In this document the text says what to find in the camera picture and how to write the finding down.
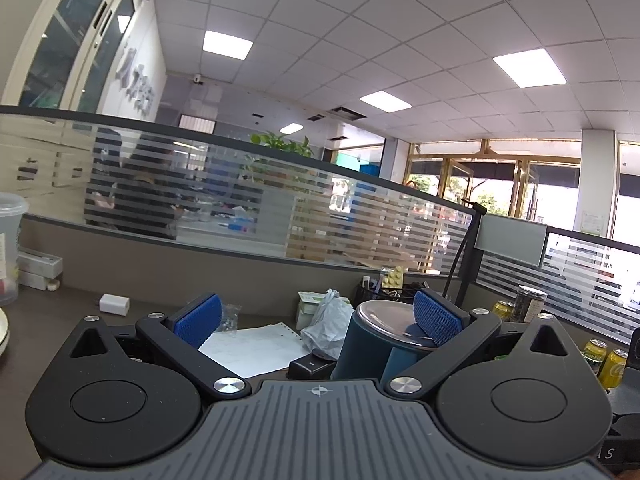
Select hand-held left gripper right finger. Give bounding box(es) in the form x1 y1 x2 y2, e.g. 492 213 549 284
382 287 587 397

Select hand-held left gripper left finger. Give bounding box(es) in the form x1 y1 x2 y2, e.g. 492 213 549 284
69 292 252 402

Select blue vacuum bottle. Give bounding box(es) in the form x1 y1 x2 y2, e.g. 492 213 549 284
330 300 453 385

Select clear plastic parts bag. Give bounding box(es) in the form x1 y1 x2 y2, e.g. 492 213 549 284
217 304 241 333

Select black mesh desk organizer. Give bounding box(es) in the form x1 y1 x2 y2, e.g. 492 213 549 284
356 280 426 312

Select white perforated paper sheet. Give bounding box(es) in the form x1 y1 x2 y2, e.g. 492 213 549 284
197 324 303 378

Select black lamp base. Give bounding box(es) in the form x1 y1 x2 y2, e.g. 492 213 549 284
445 198 488 306

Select white power adapter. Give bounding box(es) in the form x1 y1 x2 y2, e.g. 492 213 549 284
99 294 131 317

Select glass jar with dark contents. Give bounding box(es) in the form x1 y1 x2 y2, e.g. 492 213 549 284
511 285 548 323

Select white green box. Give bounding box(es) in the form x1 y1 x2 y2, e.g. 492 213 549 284
295 291 328 331

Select grey crumpled plastic bag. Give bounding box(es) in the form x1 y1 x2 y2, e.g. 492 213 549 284
300 288 355 361

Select black leather case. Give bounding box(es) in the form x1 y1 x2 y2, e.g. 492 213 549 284
287 352 341 381

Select striped glass partition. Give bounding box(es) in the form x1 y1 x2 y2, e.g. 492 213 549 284
0 105 478 276

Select grey framed glass partition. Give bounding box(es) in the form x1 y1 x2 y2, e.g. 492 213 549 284
475 212 640 331

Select white flat box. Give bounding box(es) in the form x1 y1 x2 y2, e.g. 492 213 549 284
17 249 64 277
19 271 62 291

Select green potted plant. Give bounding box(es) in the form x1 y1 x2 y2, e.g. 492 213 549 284
245 131 316 186

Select white plate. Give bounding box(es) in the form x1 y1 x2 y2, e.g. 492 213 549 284
0 307 11 366

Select clear plastic lidded cup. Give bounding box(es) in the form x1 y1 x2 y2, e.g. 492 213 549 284
0 192 30 306

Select beige glass-door cabinet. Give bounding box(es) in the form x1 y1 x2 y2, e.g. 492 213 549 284
0 0 151 111

